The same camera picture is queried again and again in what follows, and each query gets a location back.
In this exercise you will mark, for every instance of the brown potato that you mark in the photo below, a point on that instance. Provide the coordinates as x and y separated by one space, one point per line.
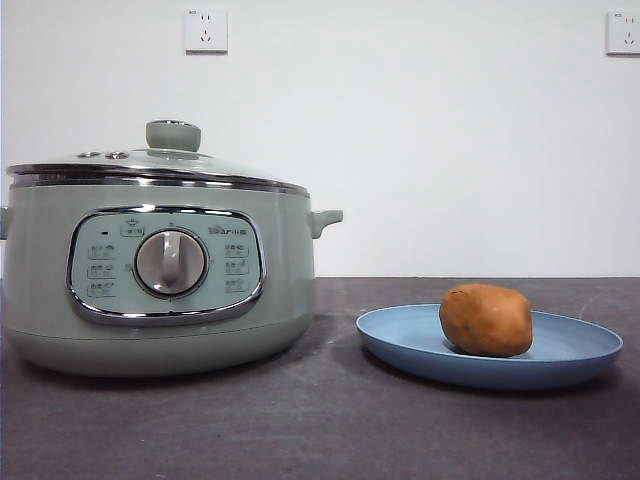
485 322

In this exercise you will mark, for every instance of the white wall socket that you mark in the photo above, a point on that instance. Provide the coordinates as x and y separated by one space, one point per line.
206 31
624 33

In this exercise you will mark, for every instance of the pale green electric steamer pot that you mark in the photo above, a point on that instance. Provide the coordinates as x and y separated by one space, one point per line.
200 345

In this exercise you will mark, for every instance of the blue round plate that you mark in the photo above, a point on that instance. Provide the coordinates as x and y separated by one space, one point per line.
400 335

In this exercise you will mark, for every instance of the glass lid with green knob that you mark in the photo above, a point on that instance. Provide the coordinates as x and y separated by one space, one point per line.
173 135

